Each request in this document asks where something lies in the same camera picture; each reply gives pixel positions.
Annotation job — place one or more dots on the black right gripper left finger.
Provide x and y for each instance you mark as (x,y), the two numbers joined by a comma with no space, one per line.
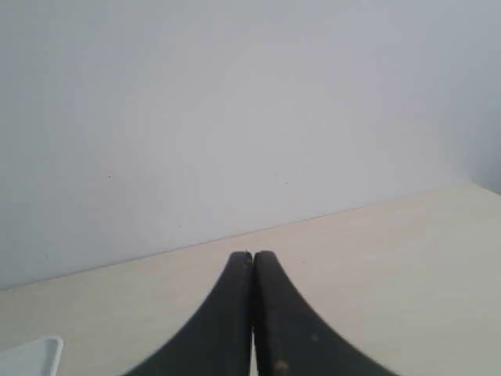
(216,340)

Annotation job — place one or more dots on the white plastic tray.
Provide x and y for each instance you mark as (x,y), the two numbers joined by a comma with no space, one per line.
(39,358)

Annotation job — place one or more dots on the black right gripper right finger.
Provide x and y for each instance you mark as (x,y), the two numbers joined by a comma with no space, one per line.
(290,338)

